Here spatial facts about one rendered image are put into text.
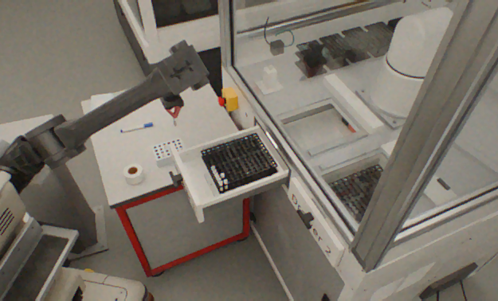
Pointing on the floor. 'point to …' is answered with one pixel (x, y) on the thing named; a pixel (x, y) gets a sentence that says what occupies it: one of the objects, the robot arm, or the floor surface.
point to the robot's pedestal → (54, 192)
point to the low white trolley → (174, 244)
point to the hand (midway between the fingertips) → (174, 115)
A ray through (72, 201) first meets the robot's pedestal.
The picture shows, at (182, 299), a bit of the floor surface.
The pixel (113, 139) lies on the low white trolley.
